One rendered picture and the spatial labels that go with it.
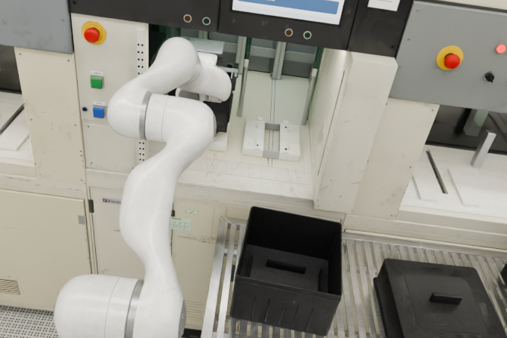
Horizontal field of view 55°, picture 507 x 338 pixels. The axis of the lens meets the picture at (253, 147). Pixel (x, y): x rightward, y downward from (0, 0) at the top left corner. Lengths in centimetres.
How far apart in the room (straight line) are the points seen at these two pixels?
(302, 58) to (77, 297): 168
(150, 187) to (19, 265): 125
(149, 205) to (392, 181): 90
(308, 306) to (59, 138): 91
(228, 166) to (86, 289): 90
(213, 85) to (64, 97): 47
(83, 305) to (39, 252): 113
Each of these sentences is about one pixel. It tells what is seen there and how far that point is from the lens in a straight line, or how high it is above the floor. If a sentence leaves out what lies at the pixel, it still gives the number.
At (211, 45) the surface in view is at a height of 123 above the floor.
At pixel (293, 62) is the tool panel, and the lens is 235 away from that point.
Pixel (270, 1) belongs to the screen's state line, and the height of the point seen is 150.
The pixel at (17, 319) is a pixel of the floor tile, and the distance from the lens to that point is 242.
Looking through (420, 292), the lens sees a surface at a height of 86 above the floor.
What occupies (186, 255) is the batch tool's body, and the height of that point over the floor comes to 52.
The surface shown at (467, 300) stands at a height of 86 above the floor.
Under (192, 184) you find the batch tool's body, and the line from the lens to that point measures 162.
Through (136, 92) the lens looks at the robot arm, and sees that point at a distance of 102.
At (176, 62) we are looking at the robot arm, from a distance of 105.
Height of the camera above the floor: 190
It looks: 35 degrees down
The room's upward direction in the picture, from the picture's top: 9 degrees clockwise
